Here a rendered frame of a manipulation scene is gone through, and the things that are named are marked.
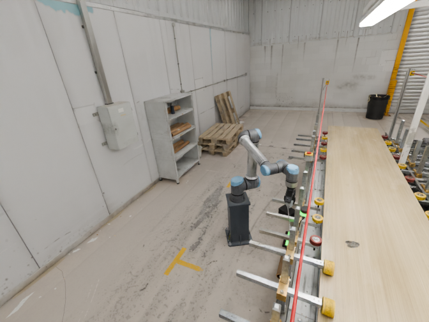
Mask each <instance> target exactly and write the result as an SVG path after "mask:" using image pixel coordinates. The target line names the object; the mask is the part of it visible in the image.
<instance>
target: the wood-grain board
mask: <svg viewBox="0 0 429 322"><path fill-rule="evenodd" d="M327 132H328V133H327V154H326V156H327V157H326V177H325V189H324V211H323V223H322V245H321V257H320V260H321V261H324V260H325V259H327V260H329V261H333V262H335V272H334V275H333V276H331V275H328V274H325V273H323V269H321V268H320V280H319V298H321V299H322V298H323V296H324V297H326V298H330V299H332V300H334V301H335V316H334V318H330V317H329V316H326V315H323V314H322V313H321V309H320V308H318V314H317V322H429V220H428V218H427V216H426V215H425V213H424V211H423V209H422V207H421V205H420V204H419V202H418V200H417V199H416V196H415V195H414V193H413V191H412V190H411V188H410V186H409V184H408V183H407V180H406V179H405V177H404V175H403V174H402V172H401V170H400V168H399V166H398V164H397V163H396V161H395V159H394V158H393V156H392V154H391V152H390V150H389V149H388V147H387V145H386V143H385V142H384V140H383V138H382V136H381V134H380V133H379V131H378V129H377V128H363V127H351V126H329V125H328V131H327ZM346 240H348V241H351V242H352V241H355V242H357V243H359V245H360V246H359V247H356V248H350V247H348V246H347V244H346V243H345V242H346Z"/></svg>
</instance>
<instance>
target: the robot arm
mask: <svg viewBox="0 0 429 322"><path fill-rule="evenodd" d="M261 138H262V134H261V132H260V130H259V129H258V128H254V129H250V130H244V131H242V132H241V133H240V134H239V136H238V142H239V143H240V145H243V146H244V147H245V148H246V150H247V151H248V158H247V173H246V174H245V177H244V178H243V177H242V176H235V177H233V178H232V179H231V181H230V187H231V194H230V201H231V202H233V203H242V202H244V201H245V199H246V197H245V194H244V191H245V190H250V189H253V188H257V187H259V186H260V178H259V176H258V175H257V164H258V165H259V166H260V171H261V173H262V175H263V176H269V175H272V174H278V173H284V174H285V175H286V180H285V181H286V182H285V185H286V186H287V190H286V193H285V196H284V201H285V204H286V206H288V208H291V207H292V205H293V204H294V203H295V201H296V198H295V195H296V190H295V188H296V187H297V182H298V175H299V167H298V166H297V165H294V164H289V163H288V162H286V161H285V160H278V161H277V162H276V163H272V164H271V163H270V162H269V161H268V160H267V159H266V157H265V156H264V155H263V154H262V153H261V152H260V151H259V150H258V148H259V139H261ZM289 203H290V204H289ZM289 205H290V206H289Z"/></svg>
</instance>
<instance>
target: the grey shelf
mask: <svg viewBox="0 0 429 322"><path fill-rule="evenodd" d="M191 98H192V99H191ZM170 103H173V104H174V105H175V106H177V105H180V107H181V108H180V109H179V110H176V111H175V114H171V113H169V114H168V111H167V108H168V107H170ZM144 106H145V110H146V116H147V122H148V125H149V131H150V134H151V140H152V143H153V149H154V155H155V159H156V164H157V168H158V174H159V177H160V181H162V179H161V178H167V179H171V180H176V182H177V184H179V178H180V177H181V176H182V175H183V174H184V173H185V172H186V171H187V170H189V169H190V168H191V167H192V166H193V165H195V164H196V163H197V162H198V161H199V163H198V165H200V158H199V147H198V140H197V129H196V123H195V112H194V106H193V94H192V93H171V94H169V95H165V96H161V97H158V98H154V99H151V100H147V101H145V102H144ZM164 111H165V112H164ZM193 120H194V121H193ZM186 122H188V123H189V124H191V127H190V128H188V129H187V130H185V131H183V132H181V133H179V134H177V135H175V136H173V137H172V135H171V131H170V126H172V125H174V124H176V123H186ZM195 137H196V138H195ZM181 138H182V140H183V141H184V142H186V141H189V142H190V143H189V144H187V145H186V146H185V147H184V148H182V149H181V150H179V151H178V152H177V153H175V154H174V147H173V144H174V143H176V142H177V141H180V140H181ZM197 154H198V155H197Z"/></svg>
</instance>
